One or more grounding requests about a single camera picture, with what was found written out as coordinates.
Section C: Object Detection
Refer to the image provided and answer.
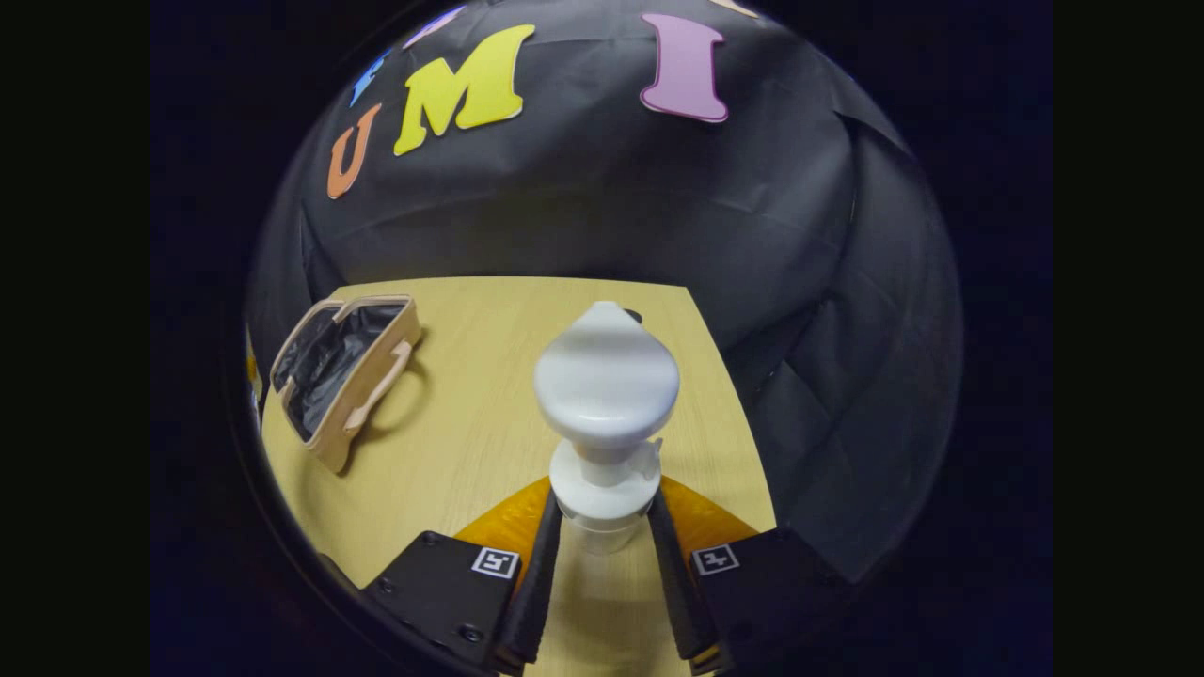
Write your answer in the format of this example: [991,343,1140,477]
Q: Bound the white pump bottle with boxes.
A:
[533,301,681,556]

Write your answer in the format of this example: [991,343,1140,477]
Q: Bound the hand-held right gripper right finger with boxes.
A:
[645,475,840,676]

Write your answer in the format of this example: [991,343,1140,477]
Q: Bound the pink suitcase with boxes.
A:
[269,293,424,475]

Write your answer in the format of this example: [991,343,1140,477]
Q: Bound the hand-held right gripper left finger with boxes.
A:
[360,476,564,676]

